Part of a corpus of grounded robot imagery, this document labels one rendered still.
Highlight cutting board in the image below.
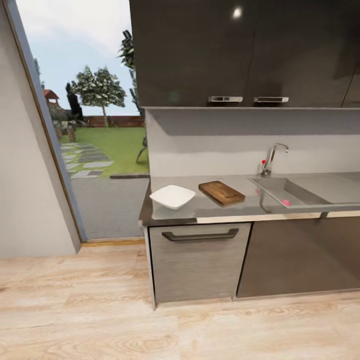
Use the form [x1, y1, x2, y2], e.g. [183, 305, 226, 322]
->
[198, 180, 246, 205]

